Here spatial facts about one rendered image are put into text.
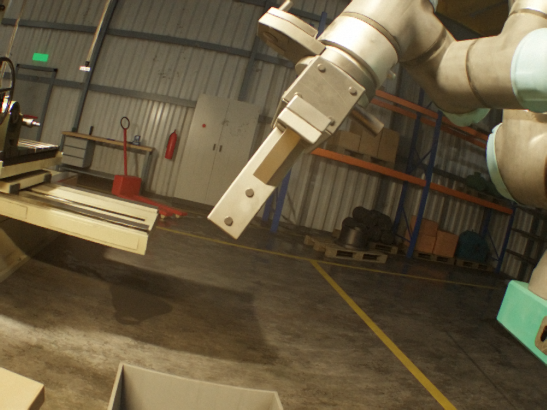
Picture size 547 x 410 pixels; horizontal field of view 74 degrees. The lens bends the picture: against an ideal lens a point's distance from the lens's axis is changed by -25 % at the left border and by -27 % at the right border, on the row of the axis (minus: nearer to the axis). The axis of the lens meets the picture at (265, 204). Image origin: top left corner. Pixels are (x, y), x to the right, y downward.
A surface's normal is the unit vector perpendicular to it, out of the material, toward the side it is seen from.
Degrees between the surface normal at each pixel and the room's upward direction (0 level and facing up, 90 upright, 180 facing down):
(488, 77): 126
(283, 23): 74
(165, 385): 90
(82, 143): 90
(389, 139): 90
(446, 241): 90
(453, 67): 105
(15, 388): 0
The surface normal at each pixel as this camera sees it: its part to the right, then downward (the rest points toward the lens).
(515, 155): -0.95, -0.03
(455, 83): -0.88, 0.44
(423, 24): 0.18, 0.32
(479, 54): -0.89, -0.30
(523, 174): -0.94, 0.24
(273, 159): -0.25, 0.39
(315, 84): 0.06, -0.01
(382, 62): 0.58, 0.41
